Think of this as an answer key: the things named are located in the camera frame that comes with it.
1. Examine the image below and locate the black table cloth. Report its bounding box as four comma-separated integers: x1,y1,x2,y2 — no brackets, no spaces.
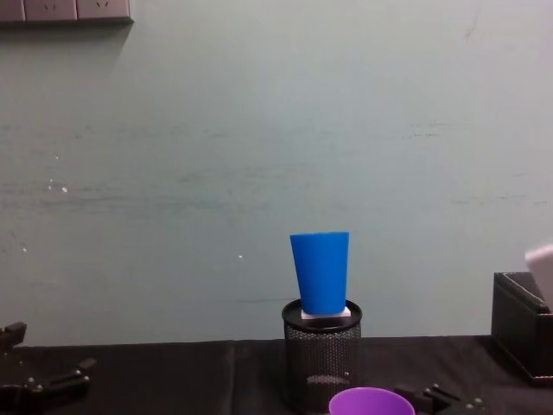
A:
0,334,553,415

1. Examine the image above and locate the small white block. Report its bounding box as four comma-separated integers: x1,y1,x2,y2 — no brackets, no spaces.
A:
300,307,352,322

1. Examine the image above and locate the black mesh pen holder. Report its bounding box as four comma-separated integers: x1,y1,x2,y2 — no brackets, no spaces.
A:
281,297,364,412

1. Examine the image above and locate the white wall socket plate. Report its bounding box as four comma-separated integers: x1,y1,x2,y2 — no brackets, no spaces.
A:
24,0,79,22
0,0,27,23
76,0,132,21

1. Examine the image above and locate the black leather desk box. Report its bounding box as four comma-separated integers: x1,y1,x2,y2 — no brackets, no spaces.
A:
491,271,553,387

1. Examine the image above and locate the purple plastic cup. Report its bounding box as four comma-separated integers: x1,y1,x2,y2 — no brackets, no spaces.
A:
328,386,416,415

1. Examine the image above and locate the pale grey rounded item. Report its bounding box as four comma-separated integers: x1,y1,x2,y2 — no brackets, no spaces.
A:
524,237,553,313

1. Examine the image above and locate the blue plastic cup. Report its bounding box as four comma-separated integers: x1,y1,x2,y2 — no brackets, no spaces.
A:
289,231,352,316

